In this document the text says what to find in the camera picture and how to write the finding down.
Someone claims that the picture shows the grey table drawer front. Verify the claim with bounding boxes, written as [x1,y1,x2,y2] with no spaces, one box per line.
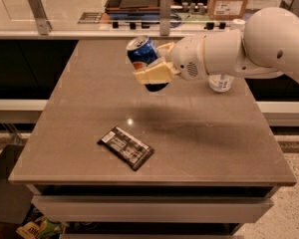
[32,195,273,223]

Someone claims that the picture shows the clear plastic water bottle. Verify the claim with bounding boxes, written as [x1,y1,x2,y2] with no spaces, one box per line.
[207,18,246,94]

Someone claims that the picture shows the cardboard box with label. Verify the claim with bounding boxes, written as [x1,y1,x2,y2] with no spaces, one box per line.
[207,0,248,20]

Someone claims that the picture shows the black snack bar wrapper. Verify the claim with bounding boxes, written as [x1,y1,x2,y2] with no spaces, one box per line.
[98,126,154,171]

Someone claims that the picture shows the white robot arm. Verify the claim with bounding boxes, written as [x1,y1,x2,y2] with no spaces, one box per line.
[135,7,299,91]

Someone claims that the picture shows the blue pepsi can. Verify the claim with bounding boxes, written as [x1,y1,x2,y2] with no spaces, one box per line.
[126,34,170,93]

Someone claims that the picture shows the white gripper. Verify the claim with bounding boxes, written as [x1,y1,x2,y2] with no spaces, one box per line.
[133,35,206,85]

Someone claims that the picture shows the green snack bag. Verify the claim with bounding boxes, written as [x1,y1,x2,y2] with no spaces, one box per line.
[16,217,64,239]

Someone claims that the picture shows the left metal railing post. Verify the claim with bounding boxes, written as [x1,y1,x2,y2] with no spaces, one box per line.
[28,0,52,35]

